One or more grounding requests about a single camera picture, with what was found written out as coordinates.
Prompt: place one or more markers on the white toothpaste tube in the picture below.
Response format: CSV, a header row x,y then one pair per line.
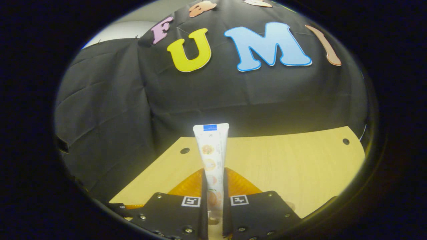
x,y
212,153

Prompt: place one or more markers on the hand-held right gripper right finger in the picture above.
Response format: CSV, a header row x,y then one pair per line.
x,y
226,216

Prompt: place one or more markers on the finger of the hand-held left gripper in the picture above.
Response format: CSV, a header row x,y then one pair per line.
x,y
128,210

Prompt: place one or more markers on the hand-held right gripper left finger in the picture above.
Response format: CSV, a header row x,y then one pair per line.
x,y
204,216

